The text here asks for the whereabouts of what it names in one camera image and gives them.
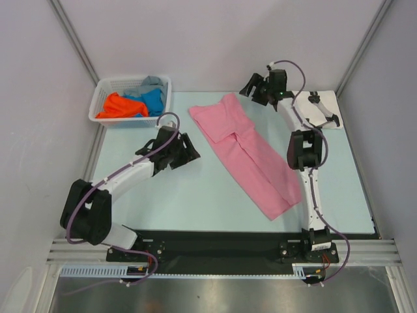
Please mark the aluminium frame rail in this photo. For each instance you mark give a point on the aluminium frame rail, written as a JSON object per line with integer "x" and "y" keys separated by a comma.
{"x": 62, "y": 252}

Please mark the blue t shirt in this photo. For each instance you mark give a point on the blue t shirt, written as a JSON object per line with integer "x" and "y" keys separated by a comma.
{"x": 152, "y": 101}

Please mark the white perforated plastic basket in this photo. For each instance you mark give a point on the white perforated plastic basket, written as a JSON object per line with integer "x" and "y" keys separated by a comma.
{"x": 108, "y": 86}

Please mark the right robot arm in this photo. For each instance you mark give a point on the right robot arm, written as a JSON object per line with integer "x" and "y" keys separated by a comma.
{"x": 304, "y": 156}

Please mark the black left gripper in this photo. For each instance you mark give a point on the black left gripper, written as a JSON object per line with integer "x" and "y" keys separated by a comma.
{"x": 189, "y": 154}

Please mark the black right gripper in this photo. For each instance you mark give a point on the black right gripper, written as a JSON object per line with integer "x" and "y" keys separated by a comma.
{"x": 257, "y": 81}

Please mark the orange t shirt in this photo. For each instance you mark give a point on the orange t shirt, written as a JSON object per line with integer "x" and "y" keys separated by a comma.
{"x": 116, "y": 106}

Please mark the folded white printed t shirt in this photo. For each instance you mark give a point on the folded white printed t shirt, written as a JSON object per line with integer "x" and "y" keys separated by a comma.
{"x": 320, "y": 108}

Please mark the grey t shirt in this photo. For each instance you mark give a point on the grey t shirt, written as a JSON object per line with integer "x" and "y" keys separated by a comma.
{"x": 149, "y": 84}

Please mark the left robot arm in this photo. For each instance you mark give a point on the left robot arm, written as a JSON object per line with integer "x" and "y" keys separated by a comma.
{"x": 87, "y": 214}

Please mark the left slotted cable duct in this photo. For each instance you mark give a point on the left slotted cable duct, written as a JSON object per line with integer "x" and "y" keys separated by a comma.
{"x": 103, "y": 271}

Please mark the pink t shirt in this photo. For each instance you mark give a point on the pink t shirt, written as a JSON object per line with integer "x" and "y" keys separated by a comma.
{"x": 259, "y": 170}

